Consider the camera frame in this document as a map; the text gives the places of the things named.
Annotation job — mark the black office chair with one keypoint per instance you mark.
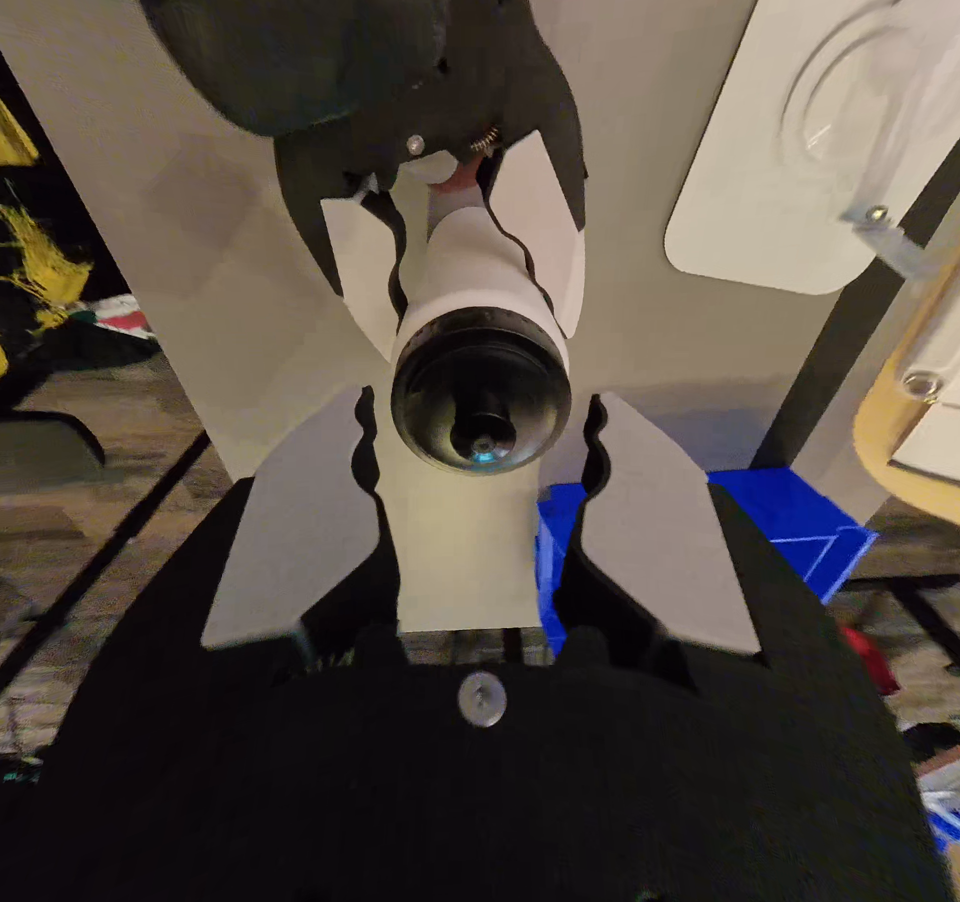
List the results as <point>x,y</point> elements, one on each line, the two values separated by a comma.
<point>45,444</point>

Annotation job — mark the red green striped object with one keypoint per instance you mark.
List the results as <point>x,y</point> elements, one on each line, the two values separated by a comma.
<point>120,317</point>

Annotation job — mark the metal stand bracket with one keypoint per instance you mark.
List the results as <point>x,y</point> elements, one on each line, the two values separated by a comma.
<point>892,245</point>

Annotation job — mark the person's left hand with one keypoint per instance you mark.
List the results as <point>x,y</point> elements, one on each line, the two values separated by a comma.
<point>457,181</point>

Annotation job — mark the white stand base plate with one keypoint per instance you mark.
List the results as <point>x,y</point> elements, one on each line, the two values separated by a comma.
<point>735,204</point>

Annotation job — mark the blue plastic bin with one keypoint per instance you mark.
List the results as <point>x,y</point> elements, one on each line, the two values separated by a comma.
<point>787,519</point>

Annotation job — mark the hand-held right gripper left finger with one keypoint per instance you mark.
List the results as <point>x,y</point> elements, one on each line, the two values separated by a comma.
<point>300,542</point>

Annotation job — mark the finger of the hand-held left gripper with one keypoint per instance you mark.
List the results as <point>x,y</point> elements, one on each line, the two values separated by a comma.
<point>544,226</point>
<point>360,256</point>

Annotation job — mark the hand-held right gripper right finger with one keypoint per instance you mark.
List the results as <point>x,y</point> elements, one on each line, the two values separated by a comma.
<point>660,549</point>

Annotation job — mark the white instruction sheet holder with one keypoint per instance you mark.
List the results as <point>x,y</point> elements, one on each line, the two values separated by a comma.
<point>937,437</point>

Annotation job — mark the white plastic bottle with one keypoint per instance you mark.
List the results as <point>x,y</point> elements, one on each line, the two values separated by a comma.
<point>472,264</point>

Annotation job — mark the clear round stand foot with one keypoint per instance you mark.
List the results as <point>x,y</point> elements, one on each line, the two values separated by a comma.
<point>847,91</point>

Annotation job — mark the black tape strip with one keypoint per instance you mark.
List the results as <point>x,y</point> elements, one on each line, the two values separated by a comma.
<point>810,392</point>

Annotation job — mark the black bottle lid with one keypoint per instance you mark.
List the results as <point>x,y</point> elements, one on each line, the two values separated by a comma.
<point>450,362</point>

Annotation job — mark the red bag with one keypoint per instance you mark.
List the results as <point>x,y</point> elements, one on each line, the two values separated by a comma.
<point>870,654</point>

